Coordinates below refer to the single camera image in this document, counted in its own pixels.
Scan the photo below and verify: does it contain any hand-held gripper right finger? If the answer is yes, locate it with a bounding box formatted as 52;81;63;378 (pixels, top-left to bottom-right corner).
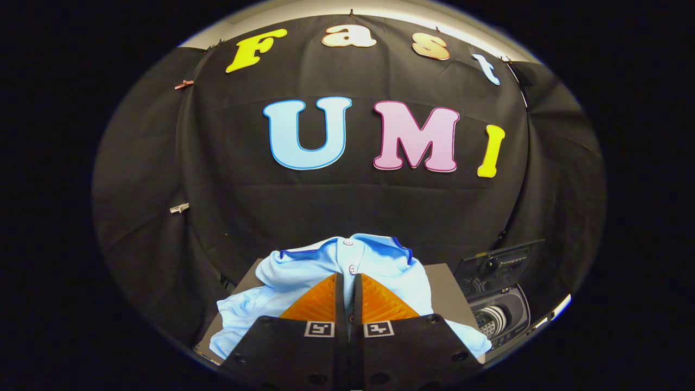
353;273;484;391

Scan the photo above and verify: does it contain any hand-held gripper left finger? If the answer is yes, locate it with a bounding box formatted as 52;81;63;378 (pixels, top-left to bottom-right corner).
220;273;351;391

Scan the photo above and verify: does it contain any light blue polo shirt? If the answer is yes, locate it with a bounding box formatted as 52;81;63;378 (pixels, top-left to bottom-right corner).
209;234;492;359

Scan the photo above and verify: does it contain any black backdrop cloth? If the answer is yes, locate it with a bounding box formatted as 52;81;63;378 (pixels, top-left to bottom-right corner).
91;14;606;348

